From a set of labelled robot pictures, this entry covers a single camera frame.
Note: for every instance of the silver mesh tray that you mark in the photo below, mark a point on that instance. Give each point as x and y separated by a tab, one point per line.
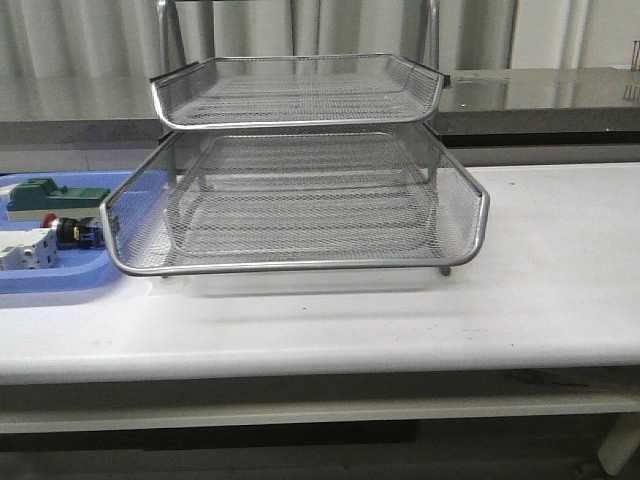
134	218
283	217
283	91

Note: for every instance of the red emergency stop button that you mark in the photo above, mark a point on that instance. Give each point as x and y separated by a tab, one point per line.
83	233

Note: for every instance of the blue plastic tray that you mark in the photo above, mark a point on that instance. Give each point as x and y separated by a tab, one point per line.
75	269

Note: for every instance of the green electrical module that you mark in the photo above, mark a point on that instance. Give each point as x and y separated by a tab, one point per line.
37	197

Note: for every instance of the dark back counter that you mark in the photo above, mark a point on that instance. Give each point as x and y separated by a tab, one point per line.
481	108

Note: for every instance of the white table leg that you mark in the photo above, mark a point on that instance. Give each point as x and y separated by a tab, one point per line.
620	444

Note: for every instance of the silver rack frame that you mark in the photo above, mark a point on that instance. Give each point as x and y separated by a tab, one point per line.
171	34

